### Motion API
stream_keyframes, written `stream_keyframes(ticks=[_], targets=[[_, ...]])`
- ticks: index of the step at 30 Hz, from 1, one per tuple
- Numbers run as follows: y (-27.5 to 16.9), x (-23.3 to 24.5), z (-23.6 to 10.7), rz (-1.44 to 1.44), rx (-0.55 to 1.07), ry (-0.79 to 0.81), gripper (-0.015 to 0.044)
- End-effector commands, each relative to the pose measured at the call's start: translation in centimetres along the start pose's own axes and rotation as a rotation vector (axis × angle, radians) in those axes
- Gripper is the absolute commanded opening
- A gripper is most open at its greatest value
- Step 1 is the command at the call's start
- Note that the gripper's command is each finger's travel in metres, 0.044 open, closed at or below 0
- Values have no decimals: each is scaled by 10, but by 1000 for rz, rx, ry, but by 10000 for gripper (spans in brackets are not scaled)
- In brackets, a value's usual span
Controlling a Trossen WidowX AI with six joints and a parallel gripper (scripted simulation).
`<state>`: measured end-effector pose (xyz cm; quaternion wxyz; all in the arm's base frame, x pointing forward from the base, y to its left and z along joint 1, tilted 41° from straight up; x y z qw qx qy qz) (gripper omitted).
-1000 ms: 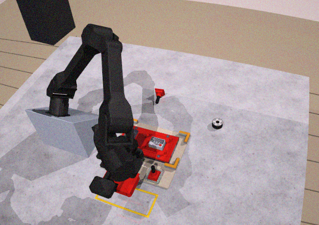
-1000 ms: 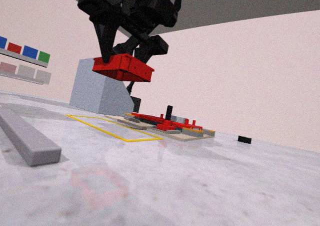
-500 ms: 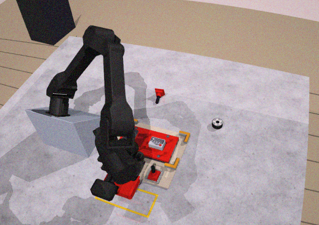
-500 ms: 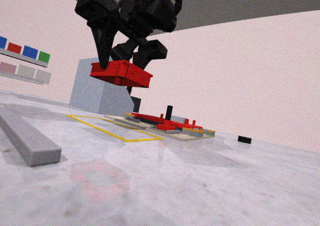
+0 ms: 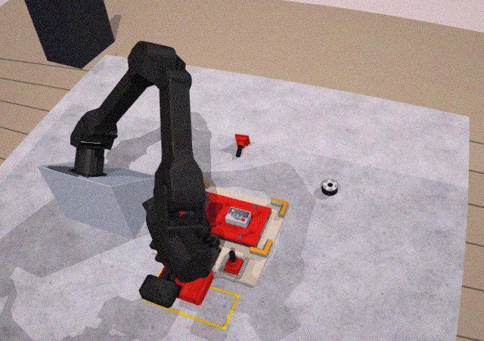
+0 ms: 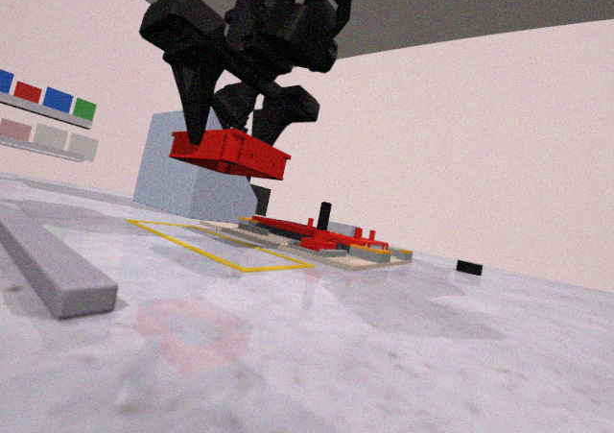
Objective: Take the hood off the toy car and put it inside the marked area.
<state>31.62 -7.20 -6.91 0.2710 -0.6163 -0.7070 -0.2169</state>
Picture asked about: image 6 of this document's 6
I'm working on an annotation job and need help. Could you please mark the yellow rectangular frame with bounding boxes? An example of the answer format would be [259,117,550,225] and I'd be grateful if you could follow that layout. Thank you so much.
[124,219,316,273]

